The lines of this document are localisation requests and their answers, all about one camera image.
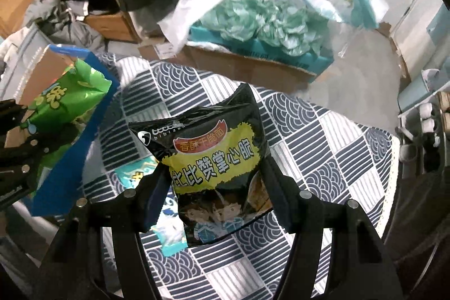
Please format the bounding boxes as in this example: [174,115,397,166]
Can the green bean snack bag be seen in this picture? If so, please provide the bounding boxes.
[17,58,112,186]

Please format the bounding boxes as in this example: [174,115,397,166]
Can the black noodle snack bag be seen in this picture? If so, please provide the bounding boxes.
[128,84,272,247]

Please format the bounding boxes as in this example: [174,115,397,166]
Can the blue-rimmed cardboard box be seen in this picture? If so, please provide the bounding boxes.
[1,45,119,216]

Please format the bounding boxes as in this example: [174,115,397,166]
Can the teal snack bag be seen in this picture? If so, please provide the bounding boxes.
[113,163,188,257]

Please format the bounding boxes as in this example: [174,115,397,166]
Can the navy white patterned tablecloth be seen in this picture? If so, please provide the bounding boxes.
[82,53,400,299]

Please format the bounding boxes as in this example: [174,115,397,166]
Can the grey clothes pile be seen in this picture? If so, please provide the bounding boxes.
[21,0,106,52]

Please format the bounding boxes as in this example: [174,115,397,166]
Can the metal shoe rack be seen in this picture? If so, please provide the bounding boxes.
[396,89,449,178]

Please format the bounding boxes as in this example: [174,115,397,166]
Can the small labelled cardboard box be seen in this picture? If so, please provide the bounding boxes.
[138,37,184,62]

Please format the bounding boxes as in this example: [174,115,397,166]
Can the light blue trash bin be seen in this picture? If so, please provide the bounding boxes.
[397,69,449,113]

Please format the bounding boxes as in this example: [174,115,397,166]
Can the large brown cardboard box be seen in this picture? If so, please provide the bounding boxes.
[169,46,324,94]

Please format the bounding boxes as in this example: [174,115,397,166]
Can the teal crumpled plastic bags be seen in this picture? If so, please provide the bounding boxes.
[197,0,329,57]

